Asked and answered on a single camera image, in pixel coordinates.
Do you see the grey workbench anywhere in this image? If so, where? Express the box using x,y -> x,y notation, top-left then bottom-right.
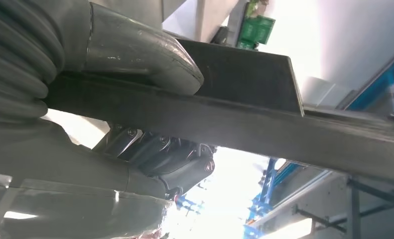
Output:
249,170 -> 394,239

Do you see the green box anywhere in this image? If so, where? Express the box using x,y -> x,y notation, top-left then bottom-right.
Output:
236,14 -> 276,50

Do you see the blue metal frame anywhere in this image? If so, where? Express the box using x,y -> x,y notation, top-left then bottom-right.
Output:
345,46 -> 394,120

